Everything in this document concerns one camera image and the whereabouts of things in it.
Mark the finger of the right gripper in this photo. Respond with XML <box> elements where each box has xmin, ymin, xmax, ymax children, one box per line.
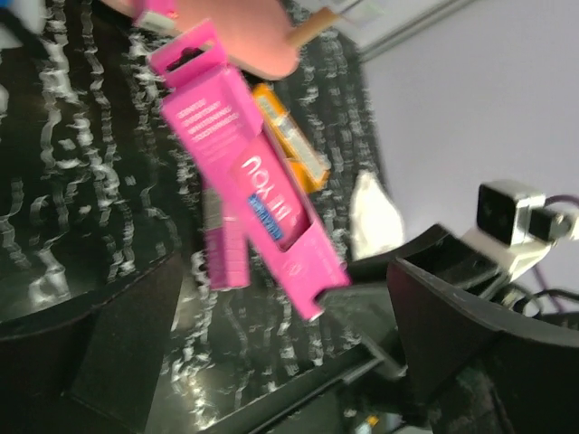
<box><xmin>318</xmin><ymin>224</ymin><xmax>502</xmax><ymax>380</ymax></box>

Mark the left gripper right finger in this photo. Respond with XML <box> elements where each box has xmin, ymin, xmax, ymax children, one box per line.
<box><xmin>387</xmin><ymin>259</ymin><xmax>578</xmax><ymax>433</ymax></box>

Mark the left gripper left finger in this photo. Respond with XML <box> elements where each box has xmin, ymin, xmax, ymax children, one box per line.
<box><xmin>1</xmin><ymin>253</ymin><xmax>183</xmax><ymax>433</ymax></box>

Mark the pink BeYou box front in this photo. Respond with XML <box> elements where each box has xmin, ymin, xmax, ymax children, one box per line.
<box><xmin>203</xmin><ymin>186</ymin><xmax>250</xmax><ymax>290</ymax></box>

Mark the pink beyou box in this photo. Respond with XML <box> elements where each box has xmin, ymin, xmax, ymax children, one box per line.
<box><xmin>149</xmin><ymin>20</ymin><xmax>350</xmax><ymax>320</ymax></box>
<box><xmin>133</xmin><ymin>0</ymin><xmax>177</xmax><ymax>33</ymax></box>
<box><xmin>203</xmin><ymin>186</ymin><xmax>250</xmax><ymax>290</ymax></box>

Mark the orange barcode toothpaste box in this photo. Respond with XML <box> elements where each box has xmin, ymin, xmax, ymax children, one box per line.
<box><xmin>252</xmin><ymin>83</ymin><xmax>329</xmax><ymax>193</ymax></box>

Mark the pink BeYou box back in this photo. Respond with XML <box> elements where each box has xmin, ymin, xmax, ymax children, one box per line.
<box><xmin>133</xmin><ymin>0</ymin><xmax>177</xmax><ymax>33</ymax></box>

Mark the pink three-tier shelf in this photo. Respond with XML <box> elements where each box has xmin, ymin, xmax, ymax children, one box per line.
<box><xmin>99</xmin><ymin>0</ymin><xmax>345</xmax><ymax>81</ymax></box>

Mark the white crumpled cloth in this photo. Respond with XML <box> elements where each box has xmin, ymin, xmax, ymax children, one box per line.
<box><xmin>349</xmin><ymin>170</ymin><xmax>405</xmax><ymax>260</ymax></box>

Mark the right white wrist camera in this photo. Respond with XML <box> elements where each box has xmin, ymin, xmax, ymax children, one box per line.
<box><xmin>461</xmin><ymin>180</ymin><xmax>578</xmax><ymax>281</ymax></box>

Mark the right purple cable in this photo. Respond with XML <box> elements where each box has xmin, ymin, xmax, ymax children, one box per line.
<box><xmin>533</xmin><ymin>193</ymin><xmax>579</xmax><ymax>290</ymax></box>

